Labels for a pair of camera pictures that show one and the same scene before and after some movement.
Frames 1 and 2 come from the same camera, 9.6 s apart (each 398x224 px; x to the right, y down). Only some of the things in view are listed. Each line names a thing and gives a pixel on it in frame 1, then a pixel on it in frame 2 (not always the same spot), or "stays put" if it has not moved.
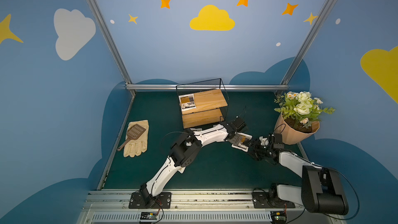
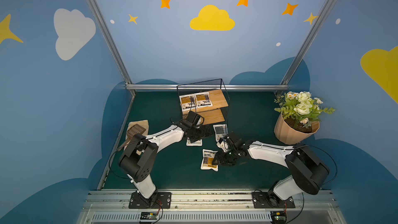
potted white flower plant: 299,115 stays put
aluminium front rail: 200,207 stays put
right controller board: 278,217 stays put
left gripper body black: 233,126 to 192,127
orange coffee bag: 187,102 stays put
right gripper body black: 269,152 to 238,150
